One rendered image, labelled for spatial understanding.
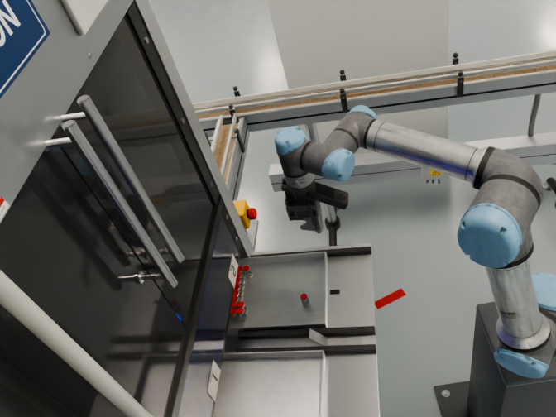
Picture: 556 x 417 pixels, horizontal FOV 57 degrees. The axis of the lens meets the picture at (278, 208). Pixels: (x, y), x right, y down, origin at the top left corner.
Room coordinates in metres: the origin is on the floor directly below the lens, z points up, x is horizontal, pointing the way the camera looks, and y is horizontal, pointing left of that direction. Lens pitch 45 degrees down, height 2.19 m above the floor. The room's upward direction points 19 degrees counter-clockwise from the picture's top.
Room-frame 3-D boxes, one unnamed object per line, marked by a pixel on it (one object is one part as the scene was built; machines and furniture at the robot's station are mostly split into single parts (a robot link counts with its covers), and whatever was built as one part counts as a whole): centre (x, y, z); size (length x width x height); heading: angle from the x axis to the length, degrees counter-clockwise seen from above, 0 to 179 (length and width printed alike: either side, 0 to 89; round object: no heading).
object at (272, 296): (0.95, 0.10, 0.90); 0.34 x 0.26 x 0.04; 72
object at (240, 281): (0.99, 0.20, 0.90); 0.18 x 0.02 x 0.05; 162
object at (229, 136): (1.55, 0.18, 0.92); 0.69 x 0.15 x 0.16; 162
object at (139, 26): (1.09, 0.15, 1.40); 0.05 x 0.01 x 0.80; 162
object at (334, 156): (0.91, -0.16, 1.39); 0.11 x 0.11 x 0.08; 41
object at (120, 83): (0.91, 0.22, 1.51); 0.43 x 0.01 x 0.59; 162
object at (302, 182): (0.97, -0.08, 1.31); 0.08 x 0.08 x 0.05
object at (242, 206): (1.23, 0.13, 1.00); 0.08 x 0.07 x 0.07; 72
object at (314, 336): (0.73, -0.04, 0.91); 0.14 x 0.03 x 0.06; 72
